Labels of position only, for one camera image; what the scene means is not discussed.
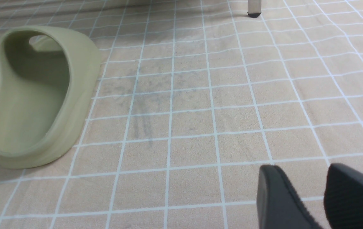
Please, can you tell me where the right green foam slide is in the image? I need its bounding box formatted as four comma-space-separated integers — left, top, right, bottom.
0, 25, 101, 169

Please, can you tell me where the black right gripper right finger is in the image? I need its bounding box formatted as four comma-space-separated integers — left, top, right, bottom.
324, 163, 363, 229

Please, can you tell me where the silver metal shoe rack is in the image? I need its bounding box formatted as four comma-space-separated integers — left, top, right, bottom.
247, 0, 262, 18

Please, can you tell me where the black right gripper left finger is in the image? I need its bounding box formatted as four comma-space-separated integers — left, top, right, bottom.
256, 165, 322, 229

